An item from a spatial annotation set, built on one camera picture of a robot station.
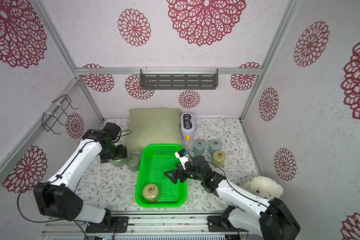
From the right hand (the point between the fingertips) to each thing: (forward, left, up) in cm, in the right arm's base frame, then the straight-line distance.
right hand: (169, 168), depth 75 cm
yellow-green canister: (-10, +9, -7) cm, 15 cm away
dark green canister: (0, +25, +3) cm, 26 cm away
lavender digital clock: (+41, -9, -7) cm, 42 cm away
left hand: (+5, +28, 0) cm, 28 cm away
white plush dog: (-9, -43, +2) cm, 44 cm away
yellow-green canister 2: (+12, -28, -10) cm, 32 cm away
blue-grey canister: (+21, -27, -10) cm, 36 cm away
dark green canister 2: (+8, +23, -8) cm, 25 cm away
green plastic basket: (+14, +12, -17) cm, 25 cm away
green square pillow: (+35, +15, -7) cm, 38 cm away
